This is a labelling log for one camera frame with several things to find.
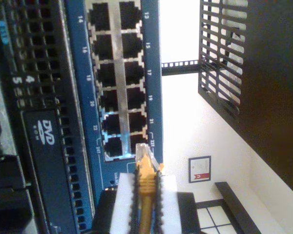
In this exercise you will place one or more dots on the black rack server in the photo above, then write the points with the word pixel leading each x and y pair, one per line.
pixel 39 146

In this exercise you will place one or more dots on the black perforated rack post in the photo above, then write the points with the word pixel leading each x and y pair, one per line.
pixel 179 68

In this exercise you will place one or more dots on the black framed window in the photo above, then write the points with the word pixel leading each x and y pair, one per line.
pixel 224 209

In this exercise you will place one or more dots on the blue network switch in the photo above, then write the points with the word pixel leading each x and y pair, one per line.
pixel 88 122

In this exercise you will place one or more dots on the blue framed wall certificate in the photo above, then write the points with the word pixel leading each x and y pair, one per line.
pixel 199 169

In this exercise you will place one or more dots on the black slatted grille panel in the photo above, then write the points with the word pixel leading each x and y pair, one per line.
pixel 222 61

